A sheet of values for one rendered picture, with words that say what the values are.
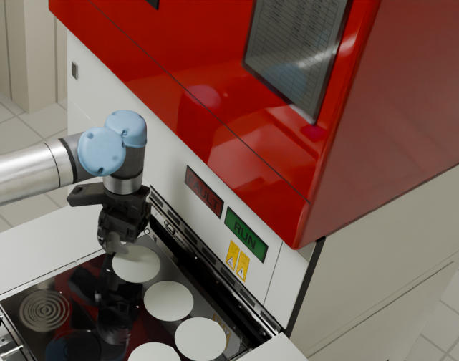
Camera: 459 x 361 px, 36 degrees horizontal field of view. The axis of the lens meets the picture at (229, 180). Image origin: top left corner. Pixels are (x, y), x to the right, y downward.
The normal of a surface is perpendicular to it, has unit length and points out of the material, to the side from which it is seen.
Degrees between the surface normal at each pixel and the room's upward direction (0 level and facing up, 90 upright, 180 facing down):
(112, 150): 47
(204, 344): 0
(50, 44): 90
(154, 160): 90
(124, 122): 0
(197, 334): 0
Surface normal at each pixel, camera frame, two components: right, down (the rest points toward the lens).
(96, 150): 0.47, -0.03
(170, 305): 0.15, -0.73
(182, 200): -0.77, 0.34
